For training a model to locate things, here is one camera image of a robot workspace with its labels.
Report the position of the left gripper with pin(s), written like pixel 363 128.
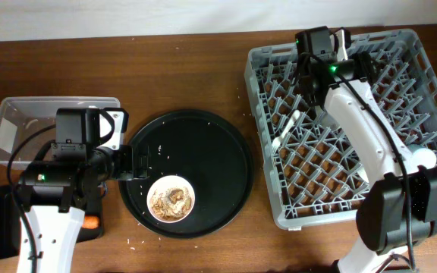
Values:
pixel 127 170

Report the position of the bowl with food scraps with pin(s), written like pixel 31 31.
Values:
pixel 170 199

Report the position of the orange carrot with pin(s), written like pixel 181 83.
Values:
pixel 91 222

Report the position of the blue cup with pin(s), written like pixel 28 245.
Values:
pixel 422 156

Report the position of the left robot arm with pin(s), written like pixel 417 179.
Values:
pixel 68 174

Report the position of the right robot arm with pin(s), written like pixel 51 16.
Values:
pixel 400 210

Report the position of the grey dishwasher rack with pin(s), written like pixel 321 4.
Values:
pixel 314 176

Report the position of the round black tray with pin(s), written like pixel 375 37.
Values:
pixel 204 149

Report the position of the clear plastic bin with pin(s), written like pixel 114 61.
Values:
pixel 24 115

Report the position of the black rectangular tray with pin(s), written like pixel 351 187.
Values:
pixel 10 223

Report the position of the white plastic spoon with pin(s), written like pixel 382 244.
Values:
pixel 291 122

